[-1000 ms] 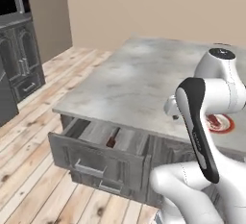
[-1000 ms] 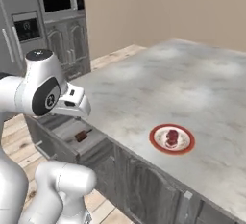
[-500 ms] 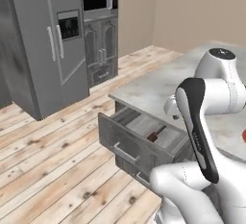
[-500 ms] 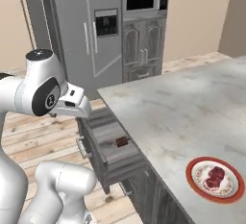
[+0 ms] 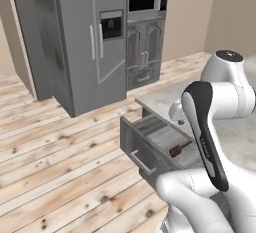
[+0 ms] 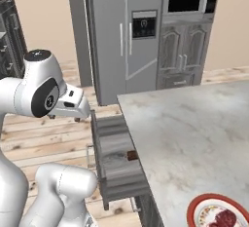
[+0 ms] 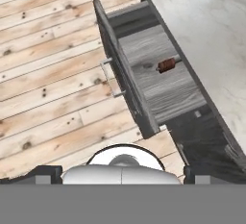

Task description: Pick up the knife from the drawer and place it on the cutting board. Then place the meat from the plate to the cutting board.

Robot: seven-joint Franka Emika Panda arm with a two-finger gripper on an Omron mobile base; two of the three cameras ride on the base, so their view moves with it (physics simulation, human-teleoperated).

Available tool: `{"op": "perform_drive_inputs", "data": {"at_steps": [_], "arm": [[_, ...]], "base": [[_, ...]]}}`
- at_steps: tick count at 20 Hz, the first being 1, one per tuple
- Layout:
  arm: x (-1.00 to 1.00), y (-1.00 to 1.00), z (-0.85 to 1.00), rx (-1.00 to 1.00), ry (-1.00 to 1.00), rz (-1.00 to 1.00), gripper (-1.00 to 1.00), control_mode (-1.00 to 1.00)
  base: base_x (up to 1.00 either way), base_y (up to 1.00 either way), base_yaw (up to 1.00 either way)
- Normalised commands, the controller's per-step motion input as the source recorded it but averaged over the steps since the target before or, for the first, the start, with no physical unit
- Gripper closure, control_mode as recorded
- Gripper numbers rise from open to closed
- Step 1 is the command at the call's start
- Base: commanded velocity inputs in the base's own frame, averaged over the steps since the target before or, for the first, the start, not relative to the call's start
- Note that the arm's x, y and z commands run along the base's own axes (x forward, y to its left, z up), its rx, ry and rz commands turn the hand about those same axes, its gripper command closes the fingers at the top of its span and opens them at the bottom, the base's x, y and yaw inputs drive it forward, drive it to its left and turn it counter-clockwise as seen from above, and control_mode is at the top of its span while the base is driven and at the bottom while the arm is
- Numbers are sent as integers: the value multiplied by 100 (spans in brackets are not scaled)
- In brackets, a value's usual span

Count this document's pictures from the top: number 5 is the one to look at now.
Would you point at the grey double door fridge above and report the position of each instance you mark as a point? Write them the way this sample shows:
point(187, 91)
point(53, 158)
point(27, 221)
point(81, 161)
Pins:
point(76, 43)

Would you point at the silver microwave oven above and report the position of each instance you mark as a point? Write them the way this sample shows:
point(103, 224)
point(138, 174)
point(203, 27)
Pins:
point(146, 1)

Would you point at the grey cupboard run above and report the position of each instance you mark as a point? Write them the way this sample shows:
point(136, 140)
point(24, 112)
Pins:
point(145, 53)

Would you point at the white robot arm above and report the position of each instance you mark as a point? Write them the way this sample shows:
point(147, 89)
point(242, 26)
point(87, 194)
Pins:
point(230, 97)

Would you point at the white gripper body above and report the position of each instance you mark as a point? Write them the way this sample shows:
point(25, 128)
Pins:
point(176, 111)

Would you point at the grey open drawer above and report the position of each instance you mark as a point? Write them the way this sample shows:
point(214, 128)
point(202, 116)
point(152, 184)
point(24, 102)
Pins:
point(146, 143)

